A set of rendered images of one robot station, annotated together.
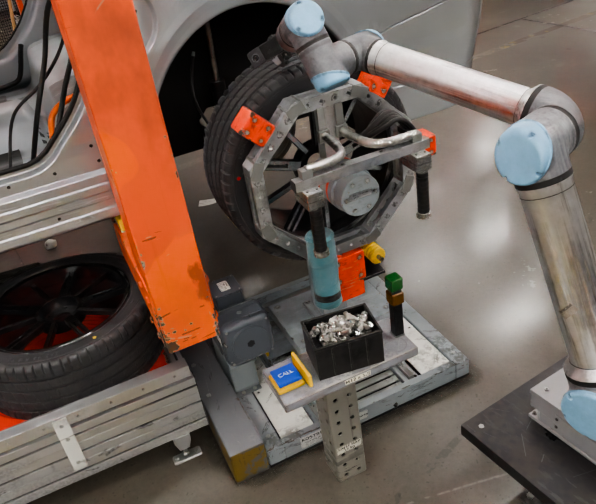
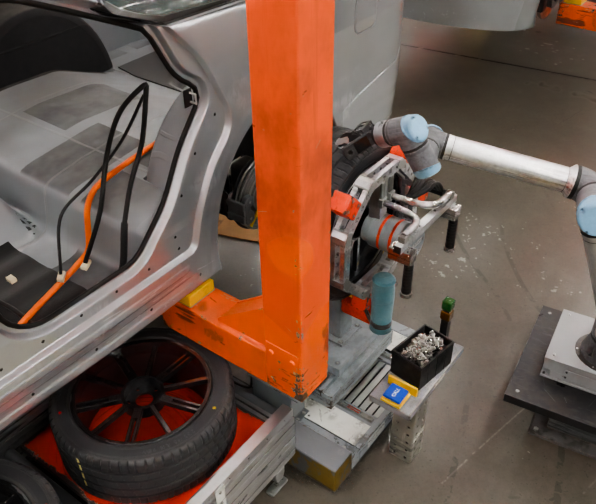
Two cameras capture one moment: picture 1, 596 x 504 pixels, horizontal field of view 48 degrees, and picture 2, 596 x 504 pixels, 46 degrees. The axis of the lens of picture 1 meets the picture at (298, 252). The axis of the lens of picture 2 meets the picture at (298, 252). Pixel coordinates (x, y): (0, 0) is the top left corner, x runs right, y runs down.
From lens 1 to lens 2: 1.48 m
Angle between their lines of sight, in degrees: 27
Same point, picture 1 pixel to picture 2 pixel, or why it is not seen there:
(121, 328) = (230, 393)
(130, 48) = (325, 171)
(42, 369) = (188, 449)
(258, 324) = not seen: hidden behind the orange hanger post
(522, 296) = (441, 285)
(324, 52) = (430, 151)
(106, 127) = (304, 235)
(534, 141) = not seen: outside the picture
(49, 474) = not seen: outside the picture
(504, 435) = (534, 392)
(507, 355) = (459, 334)
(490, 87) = (546, 169)
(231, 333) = not seen: hidden behind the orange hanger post
